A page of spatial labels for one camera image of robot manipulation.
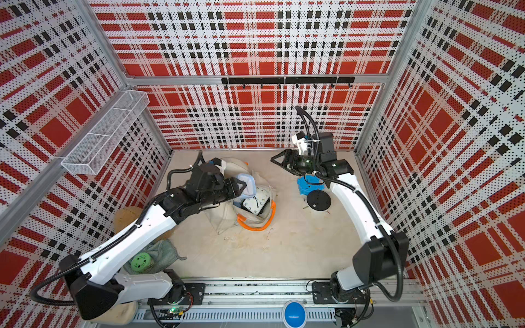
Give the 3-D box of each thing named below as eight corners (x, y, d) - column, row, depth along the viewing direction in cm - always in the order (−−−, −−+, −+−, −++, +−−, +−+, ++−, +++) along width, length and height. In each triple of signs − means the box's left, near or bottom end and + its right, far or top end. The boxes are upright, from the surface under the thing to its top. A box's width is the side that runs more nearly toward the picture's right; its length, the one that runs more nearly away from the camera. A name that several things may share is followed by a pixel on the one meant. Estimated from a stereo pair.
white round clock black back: (307, 212, 95) (307, 209, 93) (305, 193, 102) (305, 190, 100) (332, 212, 95) (333, 209, 93) (328, 193, 102) (329, 190, 100)
